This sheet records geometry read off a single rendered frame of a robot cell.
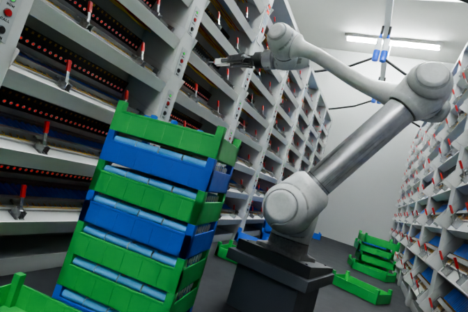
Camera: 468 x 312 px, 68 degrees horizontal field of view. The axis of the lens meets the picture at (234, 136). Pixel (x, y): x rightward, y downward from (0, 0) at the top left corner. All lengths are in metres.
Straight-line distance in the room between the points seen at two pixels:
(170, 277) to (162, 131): 0.34
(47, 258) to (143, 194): 0.52
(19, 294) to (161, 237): 0.38
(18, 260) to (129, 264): 0.44
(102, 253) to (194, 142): 0.35
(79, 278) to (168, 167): 0.35
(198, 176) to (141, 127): 0.20
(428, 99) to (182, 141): 0.77
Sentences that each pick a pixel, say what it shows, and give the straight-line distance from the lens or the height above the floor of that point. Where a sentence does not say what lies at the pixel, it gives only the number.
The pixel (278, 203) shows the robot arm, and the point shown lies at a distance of 1.11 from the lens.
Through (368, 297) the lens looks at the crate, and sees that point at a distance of 2.30.
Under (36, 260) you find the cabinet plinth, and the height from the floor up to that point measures 0.03.
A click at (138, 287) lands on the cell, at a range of 0.91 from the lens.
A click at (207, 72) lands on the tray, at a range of 1.73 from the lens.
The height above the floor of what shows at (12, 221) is 0.17.
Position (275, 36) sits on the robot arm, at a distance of 1.38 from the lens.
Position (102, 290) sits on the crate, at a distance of 0.95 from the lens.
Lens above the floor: 0.45
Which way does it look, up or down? 6 degrees up
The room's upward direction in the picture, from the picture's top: 17 degrees clockwise
